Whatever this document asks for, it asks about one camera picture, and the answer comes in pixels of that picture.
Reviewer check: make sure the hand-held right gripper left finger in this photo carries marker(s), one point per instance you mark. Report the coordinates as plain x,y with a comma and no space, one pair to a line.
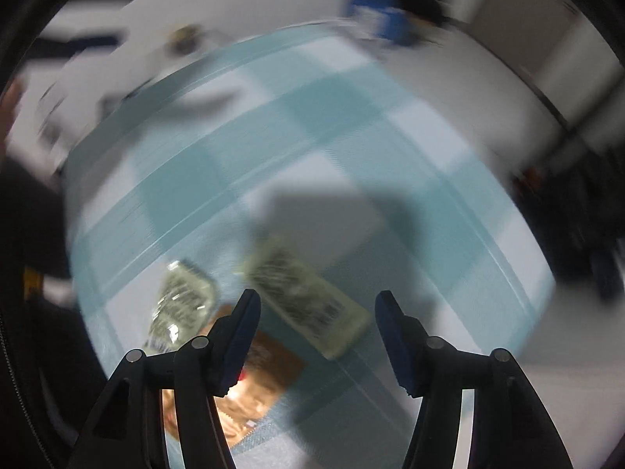
239,342

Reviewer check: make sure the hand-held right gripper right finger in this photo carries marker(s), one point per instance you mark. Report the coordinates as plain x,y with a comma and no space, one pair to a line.
395,347

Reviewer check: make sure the blue cardboard box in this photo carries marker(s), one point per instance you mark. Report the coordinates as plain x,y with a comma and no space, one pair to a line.
376,7

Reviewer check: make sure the brown paper packet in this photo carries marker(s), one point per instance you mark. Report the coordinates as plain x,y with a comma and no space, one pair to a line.
263,381

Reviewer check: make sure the pale yellow seasoning packet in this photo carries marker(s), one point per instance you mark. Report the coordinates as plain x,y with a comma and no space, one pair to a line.
302,293
183,298

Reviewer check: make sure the teal plaid tablecloth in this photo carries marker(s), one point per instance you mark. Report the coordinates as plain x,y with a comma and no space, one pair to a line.
342,132

